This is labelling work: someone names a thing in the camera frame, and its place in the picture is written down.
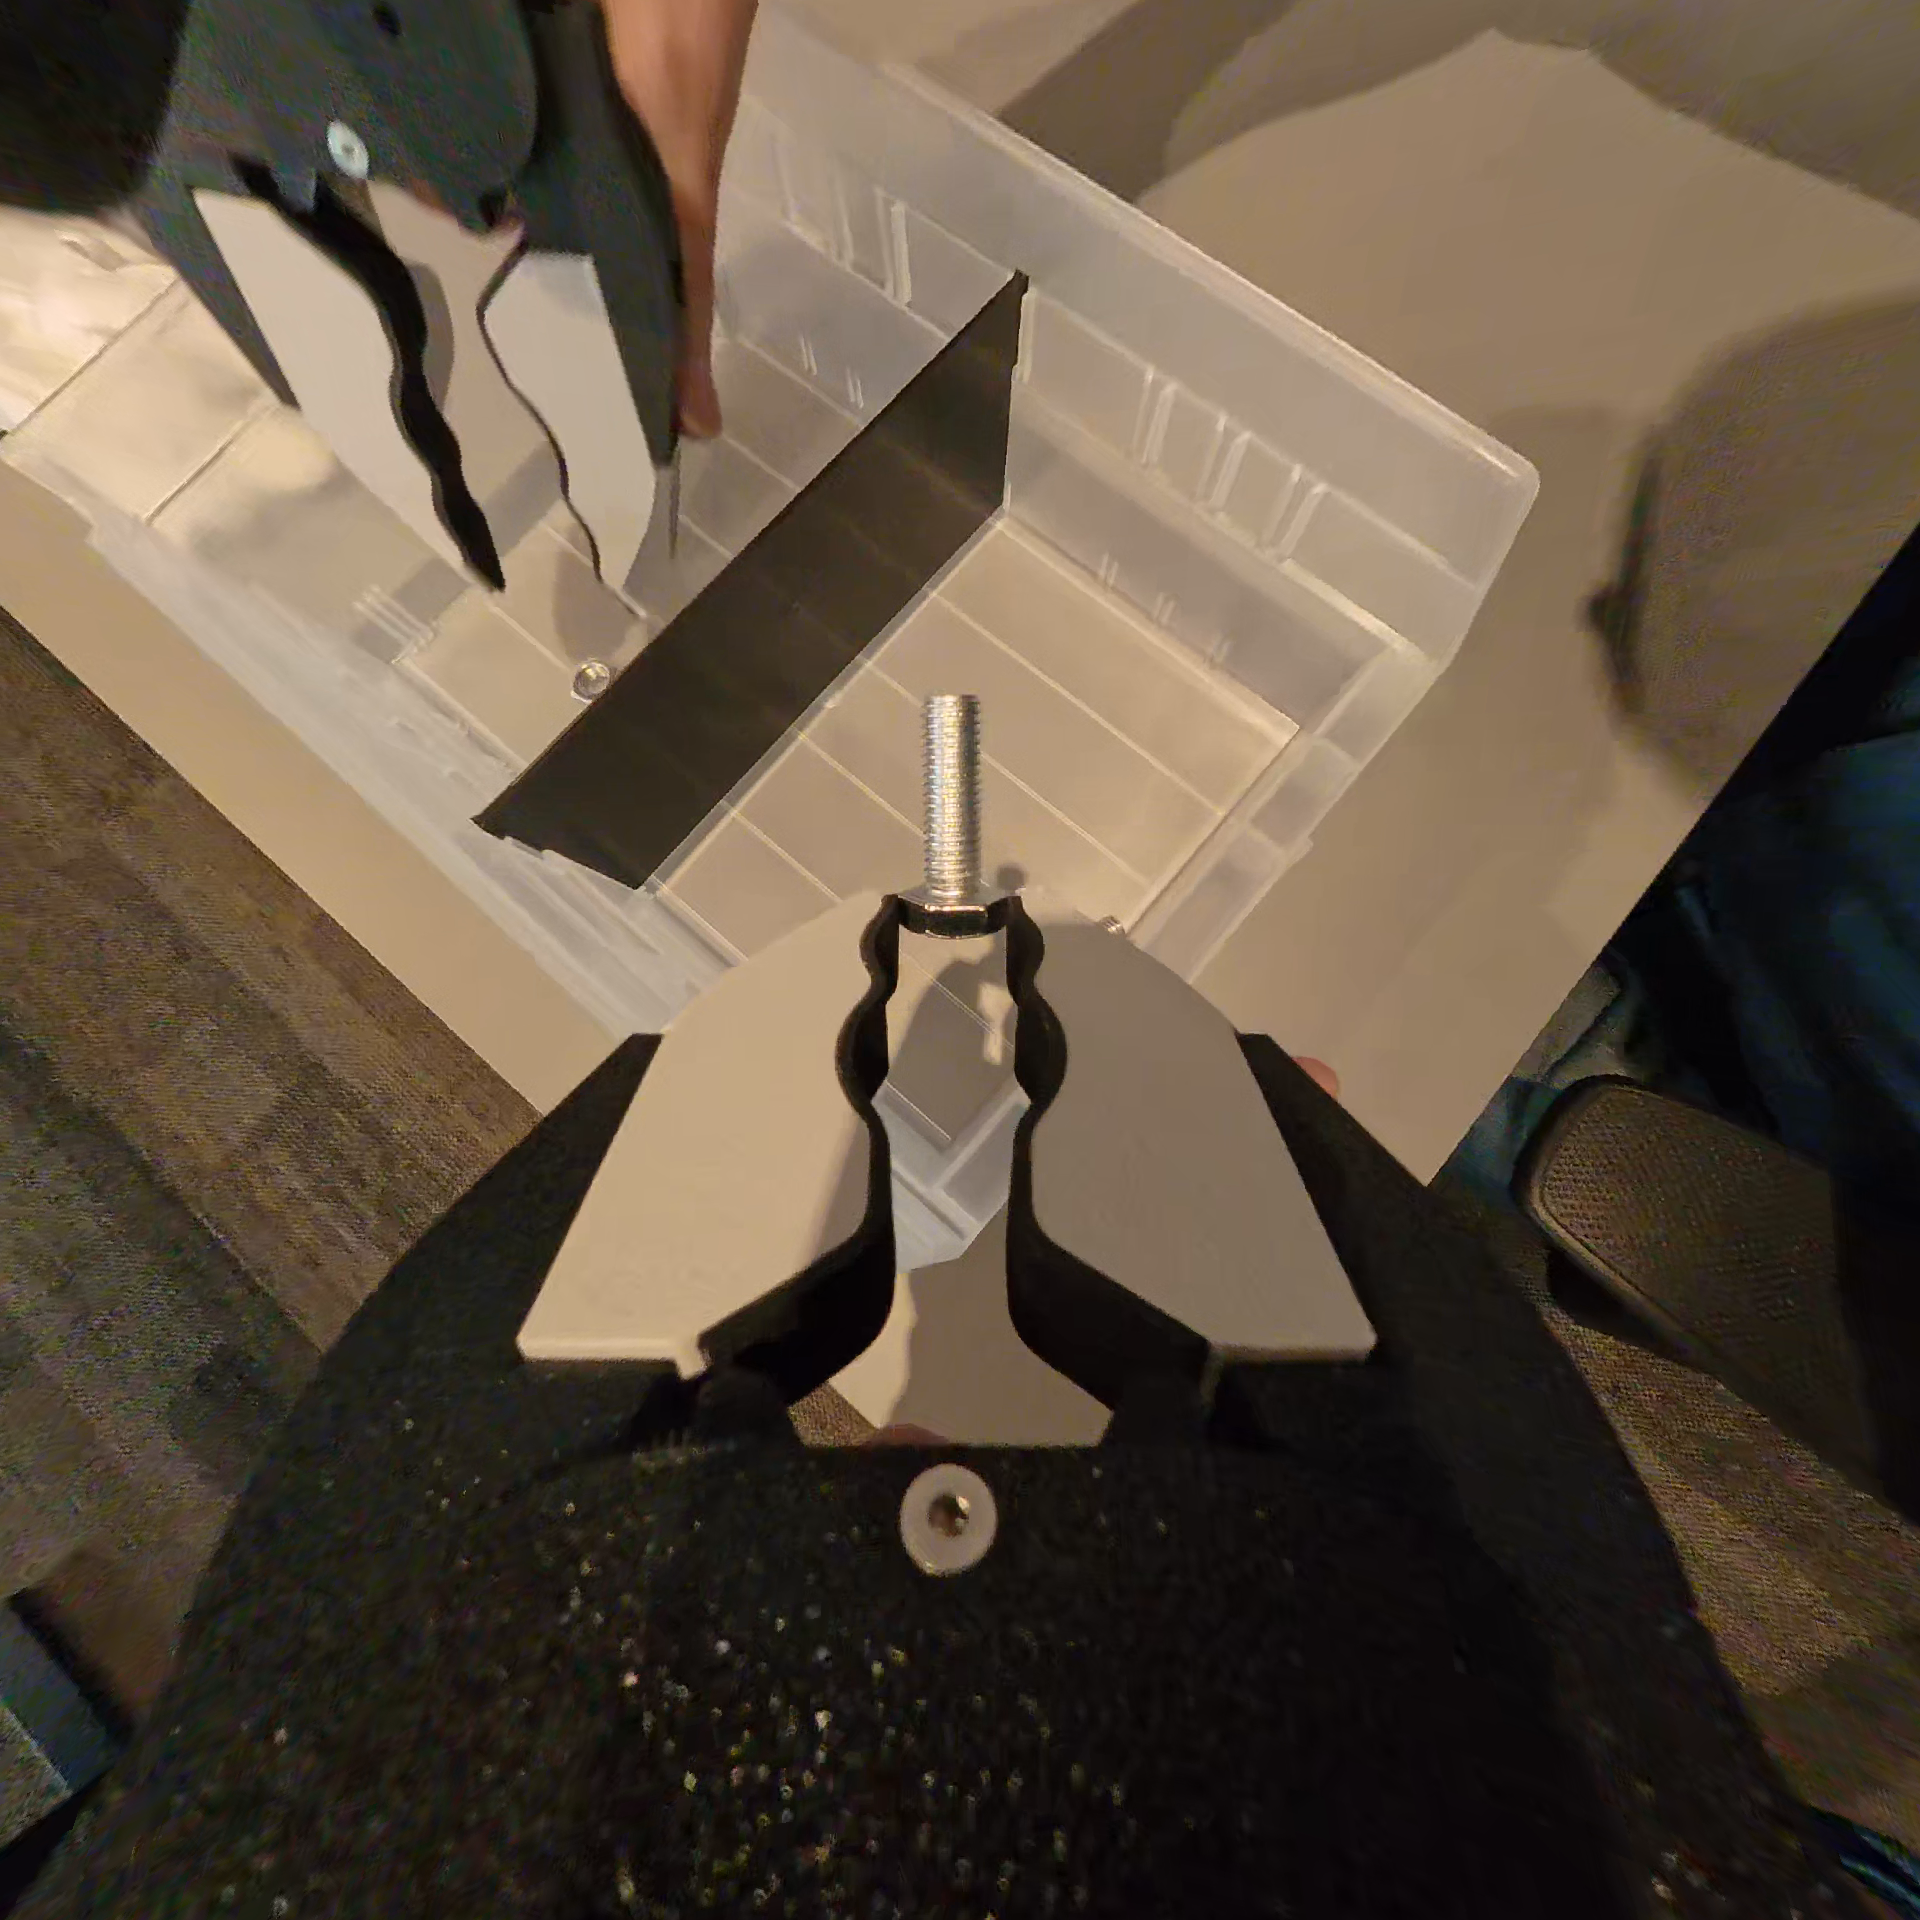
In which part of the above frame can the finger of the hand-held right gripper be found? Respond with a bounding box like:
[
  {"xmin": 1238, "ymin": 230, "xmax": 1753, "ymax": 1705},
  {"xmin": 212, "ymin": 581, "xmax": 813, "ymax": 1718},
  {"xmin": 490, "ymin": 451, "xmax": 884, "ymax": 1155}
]
[
  {"xmin": 194, "ymin": 156, "xmax": 508, "ymax": 591},
  {"xmin": 476, "ymin": 245, "xmax": 680, "ymax": 611}
]

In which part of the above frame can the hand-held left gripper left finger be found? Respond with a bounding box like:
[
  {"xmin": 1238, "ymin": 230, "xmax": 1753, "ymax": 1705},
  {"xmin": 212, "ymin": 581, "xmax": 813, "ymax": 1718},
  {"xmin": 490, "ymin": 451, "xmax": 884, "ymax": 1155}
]
[{"xmin": 515, "ymin": 894, "xmax": 905, "ymax": 1382}]

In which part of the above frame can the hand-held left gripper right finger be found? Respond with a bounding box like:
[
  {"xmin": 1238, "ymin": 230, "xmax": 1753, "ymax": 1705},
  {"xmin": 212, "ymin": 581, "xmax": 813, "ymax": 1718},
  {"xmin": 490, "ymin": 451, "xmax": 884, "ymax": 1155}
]
[{"xmin": 997, "ymin": 887, "xmax": 1378, "ymax": 1403}]

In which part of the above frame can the steel hex bolt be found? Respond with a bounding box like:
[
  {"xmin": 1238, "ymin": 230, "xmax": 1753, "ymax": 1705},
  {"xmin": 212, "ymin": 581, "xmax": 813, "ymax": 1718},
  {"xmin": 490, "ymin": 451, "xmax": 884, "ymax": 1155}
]
[{"xmin": 894, "ymin": 691, "xmax": 1029, "ymax": 943}]

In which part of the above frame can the clear divided plastic bin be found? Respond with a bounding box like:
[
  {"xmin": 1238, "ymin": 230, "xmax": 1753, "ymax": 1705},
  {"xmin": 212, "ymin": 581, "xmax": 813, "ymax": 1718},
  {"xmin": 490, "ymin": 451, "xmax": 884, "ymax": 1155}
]
[{"xmin": 0, "ymin": 0, "xmax": 1544, "ymax": 1262}]

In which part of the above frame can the person's right hand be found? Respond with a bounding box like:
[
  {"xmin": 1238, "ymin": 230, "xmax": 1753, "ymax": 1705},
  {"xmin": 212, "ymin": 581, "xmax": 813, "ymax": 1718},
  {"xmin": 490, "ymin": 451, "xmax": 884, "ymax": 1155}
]
[{"xmin": 600, "ymin": 0, "xmax": 759, "ymax": 441}]

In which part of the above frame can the black bin divider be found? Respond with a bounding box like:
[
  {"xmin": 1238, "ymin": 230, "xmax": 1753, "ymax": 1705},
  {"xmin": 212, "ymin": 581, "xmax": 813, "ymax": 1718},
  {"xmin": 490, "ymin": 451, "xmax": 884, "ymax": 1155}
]
[{"xmin": 472, "ymin": 270, "xmax": 1034, "ymax": 890}]

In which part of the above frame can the person's black office chair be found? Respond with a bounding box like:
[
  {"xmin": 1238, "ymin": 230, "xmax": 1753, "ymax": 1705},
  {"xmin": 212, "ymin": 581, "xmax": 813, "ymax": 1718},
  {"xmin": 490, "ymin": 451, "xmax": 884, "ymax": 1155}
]
[{"xmin": 1514, "ymin": 1080, "xmax": 1920, "ymax": 1501}]

